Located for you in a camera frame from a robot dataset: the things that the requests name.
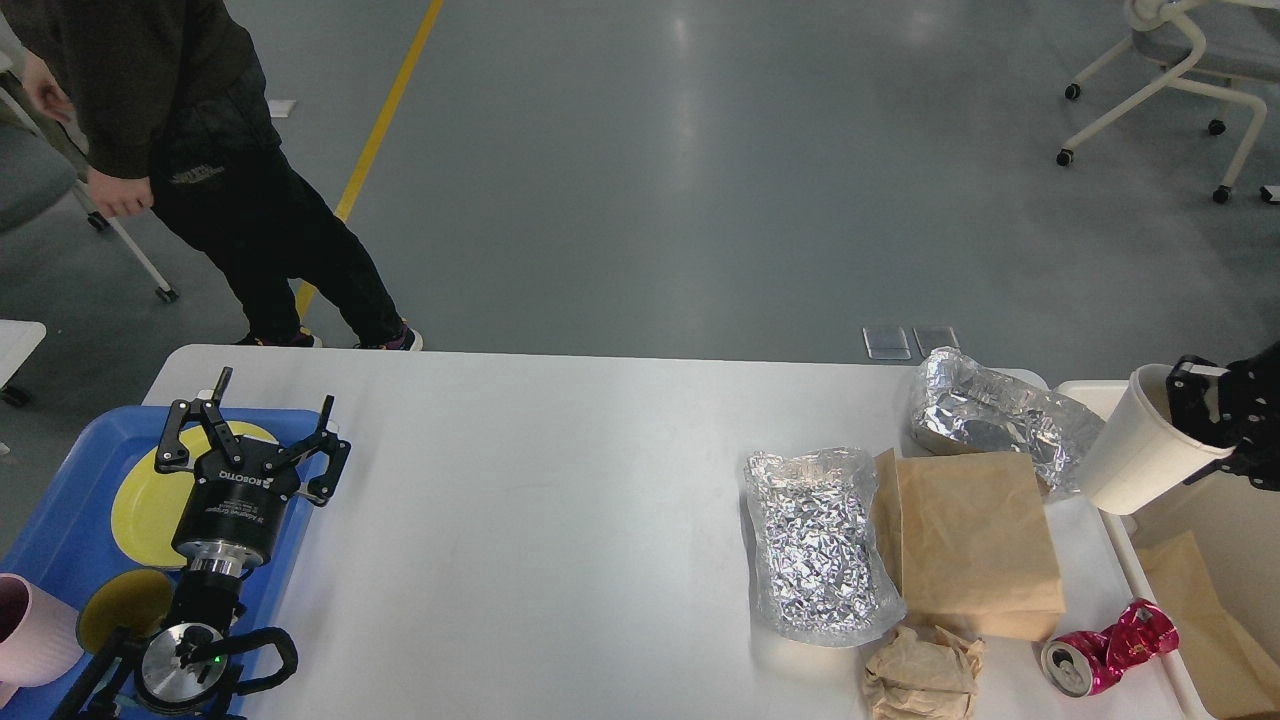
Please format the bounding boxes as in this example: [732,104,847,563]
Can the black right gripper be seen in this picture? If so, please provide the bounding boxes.
[1165,342,1279,492]

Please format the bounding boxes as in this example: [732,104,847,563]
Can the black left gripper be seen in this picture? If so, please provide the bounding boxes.
[152,366,351,579]

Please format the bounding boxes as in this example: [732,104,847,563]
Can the white paper cup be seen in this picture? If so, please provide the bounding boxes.
[1078,364,1234,515]

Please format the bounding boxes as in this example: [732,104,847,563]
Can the yellow round plate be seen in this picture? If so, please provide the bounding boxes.
[110,421,278,570]

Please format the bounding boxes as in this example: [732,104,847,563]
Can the dark green mug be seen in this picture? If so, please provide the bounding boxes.
[76,568,175,653]

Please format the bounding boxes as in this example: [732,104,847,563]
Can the large brown paper bag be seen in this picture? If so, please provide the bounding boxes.
[1137,532,1279,719]

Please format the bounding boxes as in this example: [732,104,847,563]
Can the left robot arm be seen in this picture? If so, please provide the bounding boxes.
[52,368,349,719]

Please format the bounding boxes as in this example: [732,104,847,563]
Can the beige plastic bin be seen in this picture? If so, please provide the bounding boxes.
[1057,380,1280,720]

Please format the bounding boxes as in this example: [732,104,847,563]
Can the blue plastic tray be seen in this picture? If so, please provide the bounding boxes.
[1,406,317,719]

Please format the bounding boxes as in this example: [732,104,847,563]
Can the crumpled foil container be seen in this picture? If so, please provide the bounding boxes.
[908,346,1105,498]

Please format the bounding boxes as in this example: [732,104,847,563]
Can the pink mug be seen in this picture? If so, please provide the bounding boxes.
[1,573,84,706]

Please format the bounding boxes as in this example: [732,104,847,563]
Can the crushed red can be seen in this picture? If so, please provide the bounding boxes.
[1039,598,1180,698]

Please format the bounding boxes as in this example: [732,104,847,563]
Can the floor outlet cover plates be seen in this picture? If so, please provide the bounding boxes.
[861,325,960,363]

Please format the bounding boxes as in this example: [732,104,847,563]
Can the grey chair left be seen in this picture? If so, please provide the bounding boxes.
[1,54,179,304]

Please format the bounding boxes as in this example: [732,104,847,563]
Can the white office chair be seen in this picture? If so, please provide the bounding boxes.
[1055,1,1279,204]

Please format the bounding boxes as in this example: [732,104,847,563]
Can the crumpled brown paper ball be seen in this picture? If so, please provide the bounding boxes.
[863,624,987,719]

